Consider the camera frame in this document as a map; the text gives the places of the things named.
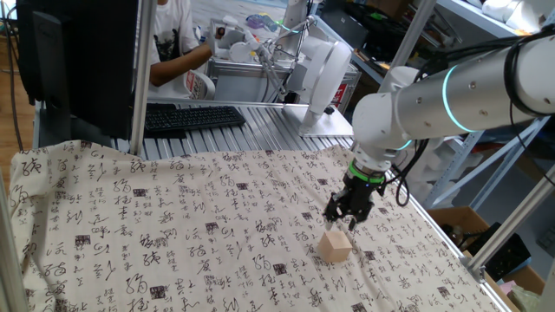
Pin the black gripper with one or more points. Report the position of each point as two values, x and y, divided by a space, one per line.
356 197

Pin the grey metal shelf rack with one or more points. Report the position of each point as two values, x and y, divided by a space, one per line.
472 17

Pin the black equipment case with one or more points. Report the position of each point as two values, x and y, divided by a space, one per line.
342 21

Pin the white haptic control device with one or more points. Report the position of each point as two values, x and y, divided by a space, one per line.
236 50

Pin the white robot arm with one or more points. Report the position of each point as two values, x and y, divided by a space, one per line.
323 73

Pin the cardboard box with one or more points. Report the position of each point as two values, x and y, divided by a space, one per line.
459 216

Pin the calligraphy print cloth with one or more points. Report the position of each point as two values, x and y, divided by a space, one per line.
173 238

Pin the black keyboard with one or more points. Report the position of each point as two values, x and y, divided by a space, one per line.
195 118

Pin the red warning sign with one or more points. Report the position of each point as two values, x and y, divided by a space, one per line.
341 96

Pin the aluminium table edge rail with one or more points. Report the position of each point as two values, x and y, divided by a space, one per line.
447 239

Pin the purple green toy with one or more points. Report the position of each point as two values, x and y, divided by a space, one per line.
260 21

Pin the small wooden cube block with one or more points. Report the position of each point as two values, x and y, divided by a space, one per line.
334 249

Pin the person in white T-shirt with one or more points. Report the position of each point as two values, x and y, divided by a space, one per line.
173 21

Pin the white plastic chair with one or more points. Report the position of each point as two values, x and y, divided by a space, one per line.
206 86

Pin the green cloth bundle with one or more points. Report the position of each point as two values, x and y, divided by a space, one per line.
526 301

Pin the silver mounting plate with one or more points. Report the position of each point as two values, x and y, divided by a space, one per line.
334 125

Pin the white wrapped bundle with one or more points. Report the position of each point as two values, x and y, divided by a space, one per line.
511 11

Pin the white foam packing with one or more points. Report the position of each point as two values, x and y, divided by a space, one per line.
438 173

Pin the aluminium frame post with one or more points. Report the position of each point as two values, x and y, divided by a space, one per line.
8 268
143 78
511 221
409 39

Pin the bare person forearm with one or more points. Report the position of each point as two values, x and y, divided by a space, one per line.
182 65

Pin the pink paper pad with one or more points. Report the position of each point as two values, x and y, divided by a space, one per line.
507 287

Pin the black computer monitor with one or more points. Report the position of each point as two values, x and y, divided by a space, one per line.
95 65

